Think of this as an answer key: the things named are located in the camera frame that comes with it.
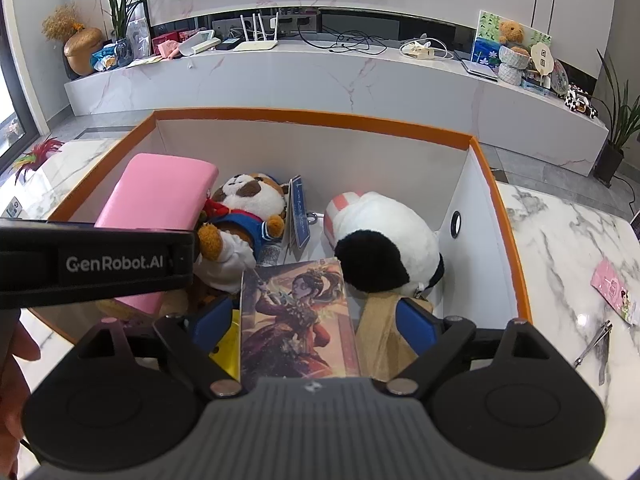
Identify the potted plant in black pot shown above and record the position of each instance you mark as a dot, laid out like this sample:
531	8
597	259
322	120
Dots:
620	125

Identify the small brown cardboard box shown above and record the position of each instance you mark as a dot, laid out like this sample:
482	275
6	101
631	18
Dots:
385	335

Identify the loose papers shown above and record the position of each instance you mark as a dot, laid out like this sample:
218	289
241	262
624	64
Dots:
145	61

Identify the person's left hand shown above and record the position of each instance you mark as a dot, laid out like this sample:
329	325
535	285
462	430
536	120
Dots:
15	390

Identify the yellow packet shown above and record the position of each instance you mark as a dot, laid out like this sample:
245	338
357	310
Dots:
226	355

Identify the pink case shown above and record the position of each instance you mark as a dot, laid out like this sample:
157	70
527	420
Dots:
155	195

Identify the small black box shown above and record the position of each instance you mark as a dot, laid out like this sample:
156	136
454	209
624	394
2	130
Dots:
230	44

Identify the brown teddy bear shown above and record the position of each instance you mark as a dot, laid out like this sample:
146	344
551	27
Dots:
511	32

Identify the orange cardboard box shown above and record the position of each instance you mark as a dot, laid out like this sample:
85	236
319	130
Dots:
325	150

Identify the white tablet stand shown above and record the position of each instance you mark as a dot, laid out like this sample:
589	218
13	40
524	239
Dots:
200	42

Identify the white router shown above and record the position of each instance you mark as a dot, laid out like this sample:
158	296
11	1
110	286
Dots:
256	44

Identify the sailor red panda plush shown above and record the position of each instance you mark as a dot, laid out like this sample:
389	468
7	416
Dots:
245	220

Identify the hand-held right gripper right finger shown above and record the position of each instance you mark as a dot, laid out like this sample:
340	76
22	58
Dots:
417	327

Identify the painted picture board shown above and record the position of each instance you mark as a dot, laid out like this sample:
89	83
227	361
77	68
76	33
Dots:
487	42

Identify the white pink striped plush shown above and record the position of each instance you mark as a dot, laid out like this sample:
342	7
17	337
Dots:
385	240

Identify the green plant in glass vase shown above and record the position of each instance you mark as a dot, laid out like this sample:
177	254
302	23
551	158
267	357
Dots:
122	15

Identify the red feather decoration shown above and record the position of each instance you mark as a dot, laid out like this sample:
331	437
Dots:
37	157

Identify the decorative plate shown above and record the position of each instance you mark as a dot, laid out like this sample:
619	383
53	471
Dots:
560	77

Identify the blue hang tag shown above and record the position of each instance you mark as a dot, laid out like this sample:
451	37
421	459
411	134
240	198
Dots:
299	215

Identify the pink soft toy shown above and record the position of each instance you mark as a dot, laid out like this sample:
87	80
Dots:
169	49

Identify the illustrated picture card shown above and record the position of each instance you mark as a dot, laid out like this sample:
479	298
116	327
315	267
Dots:
297	325

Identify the golden brown vase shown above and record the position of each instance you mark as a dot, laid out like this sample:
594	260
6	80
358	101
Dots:
82	52

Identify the dried flower bunch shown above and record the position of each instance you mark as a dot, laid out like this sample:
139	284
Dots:
61	22

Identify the silver laptop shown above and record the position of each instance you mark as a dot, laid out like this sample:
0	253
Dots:
479	70

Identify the round paper fan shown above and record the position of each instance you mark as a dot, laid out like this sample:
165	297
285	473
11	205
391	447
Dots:
542	56

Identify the pink card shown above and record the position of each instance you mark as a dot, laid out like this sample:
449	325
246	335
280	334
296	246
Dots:
615	290

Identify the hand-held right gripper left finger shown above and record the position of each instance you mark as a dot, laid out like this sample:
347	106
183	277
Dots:
212	325

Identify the red box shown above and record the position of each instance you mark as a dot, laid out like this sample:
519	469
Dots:
165	37

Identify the blue snack bag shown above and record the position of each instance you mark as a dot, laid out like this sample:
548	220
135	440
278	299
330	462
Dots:
105	57

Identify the white woven basket stand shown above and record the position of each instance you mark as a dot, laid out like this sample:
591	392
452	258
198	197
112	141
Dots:
514	65

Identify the black white cow figurine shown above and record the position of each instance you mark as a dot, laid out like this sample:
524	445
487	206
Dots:
581	102

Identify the white marble television cabinet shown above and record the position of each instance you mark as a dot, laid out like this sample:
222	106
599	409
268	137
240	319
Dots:
325	85

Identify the white box with blue label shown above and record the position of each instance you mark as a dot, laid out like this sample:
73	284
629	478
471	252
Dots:
12	209

